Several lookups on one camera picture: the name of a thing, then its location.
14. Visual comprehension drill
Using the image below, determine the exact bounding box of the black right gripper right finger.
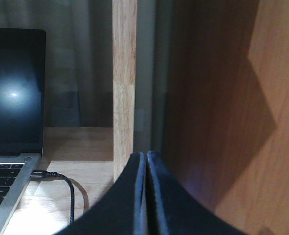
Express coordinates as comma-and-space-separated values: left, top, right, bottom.
146, 151, 243, 235

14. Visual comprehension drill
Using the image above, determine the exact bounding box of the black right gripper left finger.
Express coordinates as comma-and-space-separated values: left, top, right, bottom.
56, 152, 144, 235

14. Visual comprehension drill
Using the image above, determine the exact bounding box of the wooden shelf unit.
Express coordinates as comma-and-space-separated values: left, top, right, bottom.
44, 0, 289, 235

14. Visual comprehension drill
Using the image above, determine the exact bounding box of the silver laptop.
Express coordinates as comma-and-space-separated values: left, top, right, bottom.
0, 28, 46, 235

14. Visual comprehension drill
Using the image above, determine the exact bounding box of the black braided laptop cable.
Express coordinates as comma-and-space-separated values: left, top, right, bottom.
31, 169, 75, 225

